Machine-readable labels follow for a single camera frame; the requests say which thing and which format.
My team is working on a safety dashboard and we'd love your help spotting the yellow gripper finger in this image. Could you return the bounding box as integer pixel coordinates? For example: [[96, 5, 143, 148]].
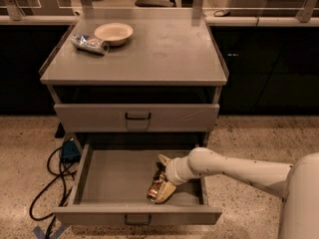
[[155, 181, 176, 204], [159, 154, 170, 166]]

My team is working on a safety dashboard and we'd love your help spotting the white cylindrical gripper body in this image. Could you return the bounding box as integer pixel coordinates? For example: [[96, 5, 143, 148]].
[[165, 157, 194, 185]]

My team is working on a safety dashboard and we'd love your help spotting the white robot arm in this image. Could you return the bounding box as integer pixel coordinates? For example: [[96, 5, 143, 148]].
[[148, 147, 319, 239]]

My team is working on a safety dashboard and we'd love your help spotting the open grey middle drawer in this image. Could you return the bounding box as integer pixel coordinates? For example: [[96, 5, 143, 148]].
[[54, 145, 222, 226]]

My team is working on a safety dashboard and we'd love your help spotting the grey metal drawer cabinet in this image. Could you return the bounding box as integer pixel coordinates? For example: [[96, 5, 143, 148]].
[[41, 8, 227, 149]]

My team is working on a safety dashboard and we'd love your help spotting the closed grey upper drawer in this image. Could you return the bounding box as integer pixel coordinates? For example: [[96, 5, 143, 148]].
[[55, 104, 219, 132]]

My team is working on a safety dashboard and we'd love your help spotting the blue power adapter box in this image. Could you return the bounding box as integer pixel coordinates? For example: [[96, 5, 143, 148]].
[[60, 139, 81, 162]]

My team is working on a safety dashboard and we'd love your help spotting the black office chair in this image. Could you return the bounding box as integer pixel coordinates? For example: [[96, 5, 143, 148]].
[[135, 0, 176, 8]]

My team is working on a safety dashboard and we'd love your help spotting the black floor cable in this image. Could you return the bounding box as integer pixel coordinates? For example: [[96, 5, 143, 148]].
[[29, 145, 79, 239]]

